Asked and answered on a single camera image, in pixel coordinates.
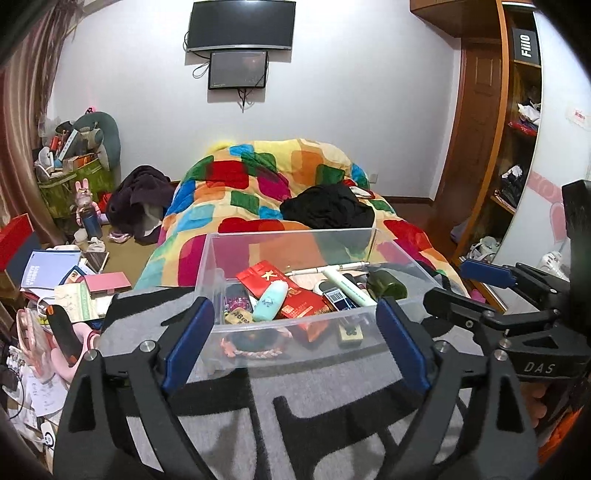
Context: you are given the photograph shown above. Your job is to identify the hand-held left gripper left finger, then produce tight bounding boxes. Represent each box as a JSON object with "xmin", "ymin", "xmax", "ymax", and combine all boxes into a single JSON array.
[{"xmin": 53, "ymin": 296, "xmax": 216, "ymax": 480}]

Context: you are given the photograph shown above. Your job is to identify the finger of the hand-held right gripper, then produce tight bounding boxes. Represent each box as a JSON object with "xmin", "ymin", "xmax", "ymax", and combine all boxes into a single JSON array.
[
  {"xmin": 460, "ymin": 259, "xmax": 571, "ymax": 310},
  {"xmin": 423, "ymin": 287, "xmax": 509, "ymax": 344}
]

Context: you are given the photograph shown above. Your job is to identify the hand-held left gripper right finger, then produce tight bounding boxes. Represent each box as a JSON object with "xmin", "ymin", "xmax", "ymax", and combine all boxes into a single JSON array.
[{"xmin": 375, "ymin": 296, "xmax": 541, "ymax": 480}]

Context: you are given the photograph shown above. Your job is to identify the small blue box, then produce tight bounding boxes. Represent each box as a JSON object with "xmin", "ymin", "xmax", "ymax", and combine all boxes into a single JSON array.
[{"xmin": 323, "ymin": 288, "xmax": 362, "ymax": 315}]

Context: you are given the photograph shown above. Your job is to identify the light green tube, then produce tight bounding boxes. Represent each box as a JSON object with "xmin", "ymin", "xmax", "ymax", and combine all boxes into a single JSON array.
[{"xmin": 322, "ymin": 268, "xmax": 378, "ymax": 308}]

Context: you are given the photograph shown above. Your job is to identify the clear plastic box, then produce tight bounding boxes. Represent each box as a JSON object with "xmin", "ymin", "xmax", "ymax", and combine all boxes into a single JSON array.
[{"xmin": 194, "ymin": 227, "xmax": 441, "ymax": 371}]

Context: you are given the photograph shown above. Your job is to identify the mint green bottle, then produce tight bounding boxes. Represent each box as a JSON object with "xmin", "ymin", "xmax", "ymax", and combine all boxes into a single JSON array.
[{"xmin": 252, "ymin": 281, "xmax": 290, "ymax": 322}]

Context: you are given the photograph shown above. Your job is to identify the person's right hand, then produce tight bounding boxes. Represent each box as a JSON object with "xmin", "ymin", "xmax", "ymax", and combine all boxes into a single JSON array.
[{"xmin": 523, "ymin": 382, "xmax": 551, "ymax": 428}]

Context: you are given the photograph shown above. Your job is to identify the white shoes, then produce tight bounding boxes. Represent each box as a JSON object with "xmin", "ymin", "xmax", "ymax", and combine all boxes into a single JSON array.
[{"xmin": 466, "ymin": 236, "xmax": 502, "ymax": 264}]

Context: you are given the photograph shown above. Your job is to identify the small yellow-green block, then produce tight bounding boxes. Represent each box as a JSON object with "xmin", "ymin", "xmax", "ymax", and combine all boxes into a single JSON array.
[{"xmin": 338, "ymin": 322, "xmax": 365, "ymax": 348}]

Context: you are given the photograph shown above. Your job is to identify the dark green jar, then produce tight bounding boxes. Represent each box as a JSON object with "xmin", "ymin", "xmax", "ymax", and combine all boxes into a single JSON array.
[{"xmin": 367, "ymin": 271, "xmax": 408, "ymax": 300}]

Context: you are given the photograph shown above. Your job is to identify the grey patterned tablecloth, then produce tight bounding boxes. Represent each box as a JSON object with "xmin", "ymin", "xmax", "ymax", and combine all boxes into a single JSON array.
[{"xmin": 99, "ymin": 286, "xmax": 467, "ymax": 480}]

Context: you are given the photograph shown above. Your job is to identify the pink curved holder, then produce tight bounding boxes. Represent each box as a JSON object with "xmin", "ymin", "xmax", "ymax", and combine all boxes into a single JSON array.
[{"xmin": 51, "ymin": 318, "xmax": 103, "ymax": 382}]

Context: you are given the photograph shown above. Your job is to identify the red envelope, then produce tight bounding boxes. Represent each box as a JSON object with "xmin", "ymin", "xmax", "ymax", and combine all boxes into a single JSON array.
[{"xmin": 236, "ymin": 261, "xmax": 331, "ymax": 343}]

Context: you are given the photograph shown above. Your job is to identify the pink flat box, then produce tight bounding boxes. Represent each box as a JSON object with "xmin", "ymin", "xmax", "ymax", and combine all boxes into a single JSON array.
[{"xmin": 83, "ymin": 272, "xmax": 133, "ymax": 295}]

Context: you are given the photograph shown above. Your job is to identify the green and white book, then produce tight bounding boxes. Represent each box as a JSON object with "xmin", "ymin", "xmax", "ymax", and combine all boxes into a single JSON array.
[{"xmin": 54, "ymin": 282, "xmax": 100, "ymax": 324}]

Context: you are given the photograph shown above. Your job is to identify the black tool with orange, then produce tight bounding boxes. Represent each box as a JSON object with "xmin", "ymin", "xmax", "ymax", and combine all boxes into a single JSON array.
[{"xmin": 46, "ymin": 305, "xmax": 84, "ymax": 368}]

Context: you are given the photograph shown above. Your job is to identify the wooden shelf unit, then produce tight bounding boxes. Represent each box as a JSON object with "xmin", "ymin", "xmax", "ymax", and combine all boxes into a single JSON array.
[{"xmin": 410, "ymin": 0, "xmax": 544, "ymax": 267}]

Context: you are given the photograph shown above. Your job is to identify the wooden door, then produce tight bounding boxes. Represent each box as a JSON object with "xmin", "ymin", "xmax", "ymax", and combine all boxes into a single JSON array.
[{"xmin": 434, "ymin": 37, "xmax": 505, "ymax": 204}]

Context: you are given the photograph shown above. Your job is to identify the blue bottle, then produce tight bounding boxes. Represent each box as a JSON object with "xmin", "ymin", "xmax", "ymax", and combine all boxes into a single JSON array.
[{"xmin": 82, "ymin": 210, "xmax": 103, "ymax": 241}]

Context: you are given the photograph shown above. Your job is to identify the rose gold hand mirror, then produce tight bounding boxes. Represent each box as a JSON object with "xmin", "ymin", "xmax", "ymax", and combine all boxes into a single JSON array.
[{"xmin": 16, "ymin": 308, "xmax": 56, "ymax": 385}]

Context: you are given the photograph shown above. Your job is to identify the black garment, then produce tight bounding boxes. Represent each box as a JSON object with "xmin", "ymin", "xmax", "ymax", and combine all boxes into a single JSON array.
[{"xmin": 280, "ymin": 185, "xmax": 375, "ymax": 230}]

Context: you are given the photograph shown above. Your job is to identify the dark purple garment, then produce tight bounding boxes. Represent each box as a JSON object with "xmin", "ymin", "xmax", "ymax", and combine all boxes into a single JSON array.
[{"xmin": 106, "ymin": 165, "xmax": 174, "ymax": 245}]

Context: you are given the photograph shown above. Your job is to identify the blue notebook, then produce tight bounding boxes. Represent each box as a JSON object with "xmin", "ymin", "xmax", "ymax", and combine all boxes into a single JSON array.
[{"xmin": 21, "ymin": 250, "xmax": 82, "ymax": 291}]

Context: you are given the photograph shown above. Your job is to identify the white paper sheets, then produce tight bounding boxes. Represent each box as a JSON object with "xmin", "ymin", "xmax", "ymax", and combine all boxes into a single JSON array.
[{"xmin": 9, "ymin": 364, "xmax": 70, "ymax": 431}]

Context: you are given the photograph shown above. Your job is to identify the colourful patchwork blanket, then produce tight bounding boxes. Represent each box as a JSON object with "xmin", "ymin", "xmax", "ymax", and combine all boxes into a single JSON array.
[{"xmin": 134, "ymin": 138, "xmax": 467, "ymax": 298}]

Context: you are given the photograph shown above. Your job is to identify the white wardrobe panel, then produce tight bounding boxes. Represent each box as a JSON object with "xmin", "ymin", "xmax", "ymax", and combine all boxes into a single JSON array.
[{"xmin": 489, "ymin": 14, "xmax": 591, "ymax": 274}]

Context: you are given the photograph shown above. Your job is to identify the pink bunny toy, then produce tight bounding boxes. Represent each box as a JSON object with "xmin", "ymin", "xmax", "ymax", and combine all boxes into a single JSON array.
[{"xmin": 75, "ymin": 181, "xmax": 99, "ymax": 214}]

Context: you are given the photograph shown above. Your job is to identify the green bag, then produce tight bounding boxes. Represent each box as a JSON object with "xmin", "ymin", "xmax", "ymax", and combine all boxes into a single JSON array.
[{"xmin": 37, "ymin": 158, "xmax": 116, "ymax": 219}]

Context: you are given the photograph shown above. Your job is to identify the red box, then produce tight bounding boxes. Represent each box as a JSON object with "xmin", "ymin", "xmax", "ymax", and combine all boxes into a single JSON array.
[{"xmin": 0, "ymin": 215, "xmax": 35, "ymax": 278}]

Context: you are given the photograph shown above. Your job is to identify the grey-green neck pillow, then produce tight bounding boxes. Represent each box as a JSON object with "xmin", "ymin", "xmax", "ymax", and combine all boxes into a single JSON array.
[{"xmin": 74, "ymin": 112, "xmax": 122, "ymax": 169}]

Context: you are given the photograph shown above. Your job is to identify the black printed box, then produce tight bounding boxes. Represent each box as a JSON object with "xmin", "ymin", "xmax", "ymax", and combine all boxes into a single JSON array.
[{"xmin": 511, "ymin": 21, "xmax": 542, "ymax": 68}]

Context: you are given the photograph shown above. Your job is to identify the small black monitor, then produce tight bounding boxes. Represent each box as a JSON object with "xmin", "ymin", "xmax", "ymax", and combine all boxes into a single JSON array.
[{"xmin": 208, "ymin": 51, "xmax": 269, "ymax": 90}]

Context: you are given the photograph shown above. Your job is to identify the brown striped curtain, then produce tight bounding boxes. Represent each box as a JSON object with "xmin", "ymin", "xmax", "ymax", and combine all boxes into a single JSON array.
[{"xmin": 0, "ymin": 0, "xmax": 88, "ymax": 245}]

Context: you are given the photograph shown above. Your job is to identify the large black monitor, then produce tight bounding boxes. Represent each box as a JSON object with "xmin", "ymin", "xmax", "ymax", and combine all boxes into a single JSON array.
[{"xmin": 186, "ymin": 1, "xmax": 296, "ymax": 53}]

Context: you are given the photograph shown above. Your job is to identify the pink braided bracelet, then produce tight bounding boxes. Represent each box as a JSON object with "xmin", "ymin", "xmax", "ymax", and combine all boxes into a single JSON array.
[{"xmin": 221, "ymin": 336, "xmax": 278, "ymax": 362}]

